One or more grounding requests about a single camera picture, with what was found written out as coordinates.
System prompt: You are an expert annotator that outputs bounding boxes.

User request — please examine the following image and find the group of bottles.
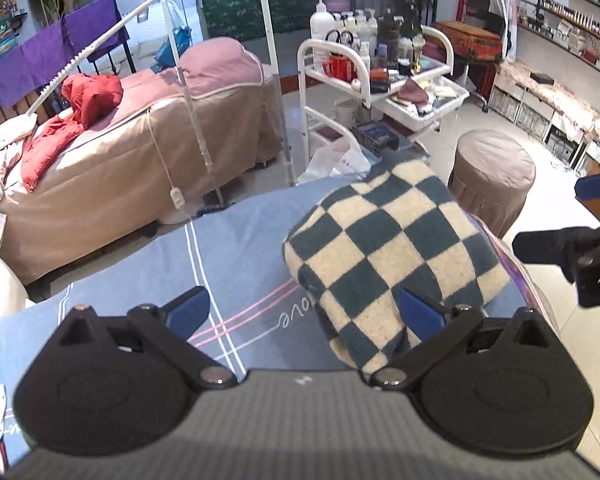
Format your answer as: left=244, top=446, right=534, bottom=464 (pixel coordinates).
left=330, top=2, right=428, bottom=68

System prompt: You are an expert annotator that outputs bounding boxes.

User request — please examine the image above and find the beige covered massage bed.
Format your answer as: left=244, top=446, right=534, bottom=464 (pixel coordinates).
left=0, top=37, right=293, bottom=286

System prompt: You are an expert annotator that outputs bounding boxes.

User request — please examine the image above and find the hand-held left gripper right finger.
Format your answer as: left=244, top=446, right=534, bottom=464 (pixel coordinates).
left=370, top=287, right=556, bottom=391

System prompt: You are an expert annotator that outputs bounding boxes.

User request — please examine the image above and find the round covered stool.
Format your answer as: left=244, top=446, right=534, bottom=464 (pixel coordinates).
left=448, top=130, right=537, bottom=239

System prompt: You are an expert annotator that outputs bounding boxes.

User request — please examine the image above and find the wall shelf with bottles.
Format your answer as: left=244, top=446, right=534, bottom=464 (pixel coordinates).
left=517, top=0, right=600, bottom=86

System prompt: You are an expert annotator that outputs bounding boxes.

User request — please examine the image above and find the teal cream checkered sweater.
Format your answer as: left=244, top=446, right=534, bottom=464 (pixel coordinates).
left=282, top=160, right=512, bottom=386

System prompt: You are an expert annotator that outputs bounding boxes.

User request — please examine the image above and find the pink crumpled bedding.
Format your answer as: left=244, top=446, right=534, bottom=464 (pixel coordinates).
left=0, top=127, right=36, bottom=211

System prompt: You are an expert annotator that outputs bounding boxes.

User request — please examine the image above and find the white metal trolley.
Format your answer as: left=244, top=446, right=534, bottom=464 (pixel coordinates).
left=297, top=25, right=471, bottom=186

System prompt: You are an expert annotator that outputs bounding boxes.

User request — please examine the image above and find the black basket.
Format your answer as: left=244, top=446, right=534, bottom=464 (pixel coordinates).
left=352, top=121, right=400, bottom=151

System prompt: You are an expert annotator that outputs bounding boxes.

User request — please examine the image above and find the white cable with switch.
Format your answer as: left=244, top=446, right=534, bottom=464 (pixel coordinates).
left=147, top=110, right=186, bottom=208

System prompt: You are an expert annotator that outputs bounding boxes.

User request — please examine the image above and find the white plastic bag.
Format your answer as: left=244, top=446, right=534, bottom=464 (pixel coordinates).
left=298, top=137, right=372, bottom=184

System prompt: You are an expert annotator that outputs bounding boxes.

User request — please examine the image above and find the white arched lamp stand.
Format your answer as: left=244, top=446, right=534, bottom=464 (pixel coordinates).
left=27, top=0, right=296, bottom=186

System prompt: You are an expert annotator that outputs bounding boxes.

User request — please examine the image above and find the red box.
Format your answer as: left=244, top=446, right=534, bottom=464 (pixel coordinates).
left=322, top=55, right=358, bottom=81

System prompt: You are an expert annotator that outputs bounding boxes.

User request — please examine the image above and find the blue hanging bag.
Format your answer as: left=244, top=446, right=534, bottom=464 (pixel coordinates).
left=155, top=27, right=193, bottom=68

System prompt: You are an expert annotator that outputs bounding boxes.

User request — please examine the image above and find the red puffer jacket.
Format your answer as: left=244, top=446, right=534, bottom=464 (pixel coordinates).
left=21, top=73, right=124, bottom=193

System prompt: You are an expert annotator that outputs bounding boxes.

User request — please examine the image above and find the pink pillow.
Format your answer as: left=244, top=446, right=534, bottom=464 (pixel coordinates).
left=177, top=36, right=265, bottom=98

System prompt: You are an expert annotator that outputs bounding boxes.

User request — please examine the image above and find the low white cabinet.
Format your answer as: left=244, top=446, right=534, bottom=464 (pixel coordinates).
left=487, top=60, right=600, bottom=171

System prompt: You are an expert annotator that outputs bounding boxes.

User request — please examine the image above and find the blue striped bed sheet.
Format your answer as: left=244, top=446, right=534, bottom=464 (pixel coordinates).
left=0, top=157, right=546, bottom=471

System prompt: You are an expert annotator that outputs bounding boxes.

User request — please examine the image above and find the green patterned screen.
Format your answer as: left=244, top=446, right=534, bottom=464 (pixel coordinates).
left=195, top=0, right=351, bottom=41

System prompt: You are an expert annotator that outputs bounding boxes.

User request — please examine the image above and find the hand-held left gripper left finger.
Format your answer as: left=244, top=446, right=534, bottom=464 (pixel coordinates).
left=55, top=286, right=238, bottom=391

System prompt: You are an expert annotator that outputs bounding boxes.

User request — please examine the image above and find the purple cloth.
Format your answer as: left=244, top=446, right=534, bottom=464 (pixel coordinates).
left=0, top=0, right=131, bottom=108

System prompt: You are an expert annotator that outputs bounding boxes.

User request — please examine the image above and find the cream quilt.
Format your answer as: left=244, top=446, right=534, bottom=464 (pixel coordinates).
left=0, top=210, right=28, bottom=316

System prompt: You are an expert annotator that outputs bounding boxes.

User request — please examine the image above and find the white pump bottle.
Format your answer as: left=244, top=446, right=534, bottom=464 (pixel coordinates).
left=310, top=0, right=336, bottom=41

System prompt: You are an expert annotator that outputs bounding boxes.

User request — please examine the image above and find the clear plastic tube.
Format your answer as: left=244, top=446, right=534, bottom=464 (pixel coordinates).
left=177, top=62, right=226, bottom=206

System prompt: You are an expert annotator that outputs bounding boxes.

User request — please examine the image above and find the red brown trunk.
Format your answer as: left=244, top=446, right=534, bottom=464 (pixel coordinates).
left=432, top=20, right=503, bottom=61

